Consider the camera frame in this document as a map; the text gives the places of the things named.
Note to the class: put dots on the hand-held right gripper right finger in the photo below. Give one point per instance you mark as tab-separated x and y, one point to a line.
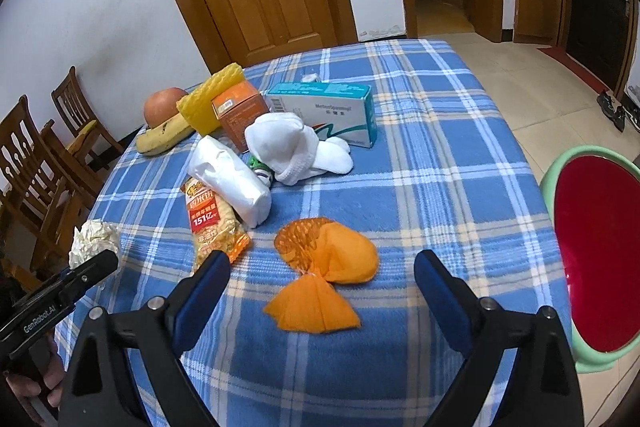
440	292

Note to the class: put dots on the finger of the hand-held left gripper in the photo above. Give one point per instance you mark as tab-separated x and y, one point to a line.
92	269

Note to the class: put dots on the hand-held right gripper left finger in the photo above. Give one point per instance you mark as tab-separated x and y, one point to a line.
200	302

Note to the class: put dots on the white tissue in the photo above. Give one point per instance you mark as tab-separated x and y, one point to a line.
92	239

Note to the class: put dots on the orange snack packet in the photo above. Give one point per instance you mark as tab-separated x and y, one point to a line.
215	227

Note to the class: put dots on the orange mesh paper wrapper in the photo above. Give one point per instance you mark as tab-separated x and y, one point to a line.
340	257

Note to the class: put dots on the white plastic bag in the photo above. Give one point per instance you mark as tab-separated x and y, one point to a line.
230	179

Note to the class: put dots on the small green navy toy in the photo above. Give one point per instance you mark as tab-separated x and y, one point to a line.
261	169

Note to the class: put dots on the green plastic bin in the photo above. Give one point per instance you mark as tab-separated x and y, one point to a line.
550	187

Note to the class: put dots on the red bin liner bag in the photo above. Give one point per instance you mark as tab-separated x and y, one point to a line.
600	247

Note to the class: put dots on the white sock bundle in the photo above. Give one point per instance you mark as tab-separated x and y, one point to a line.
285	147

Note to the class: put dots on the teal and white carton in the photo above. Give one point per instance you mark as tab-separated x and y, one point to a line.
330	109

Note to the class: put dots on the person's left hand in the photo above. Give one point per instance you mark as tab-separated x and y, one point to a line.
35	389

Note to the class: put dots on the blue plaid tablecloth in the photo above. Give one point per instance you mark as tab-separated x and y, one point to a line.
425	187

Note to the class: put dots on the yellow seat cushion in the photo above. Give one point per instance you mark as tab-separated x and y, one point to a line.
82	134

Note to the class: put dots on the yellow banana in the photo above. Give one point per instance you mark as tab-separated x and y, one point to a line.
160	138

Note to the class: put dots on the wooden chair with cushion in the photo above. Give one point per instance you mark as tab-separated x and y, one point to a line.
70	99

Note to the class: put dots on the red apple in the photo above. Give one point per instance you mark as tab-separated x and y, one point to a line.
162	104

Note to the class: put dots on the orange cardboard box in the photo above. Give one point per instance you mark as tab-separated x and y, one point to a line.
240	112

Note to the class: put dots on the yellow foam fruit net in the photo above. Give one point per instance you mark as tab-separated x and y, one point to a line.
210	99

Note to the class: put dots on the dark shoe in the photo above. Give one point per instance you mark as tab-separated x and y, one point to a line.
619	119
606	104

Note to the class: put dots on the red doormat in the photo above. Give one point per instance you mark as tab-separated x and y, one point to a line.
575	67

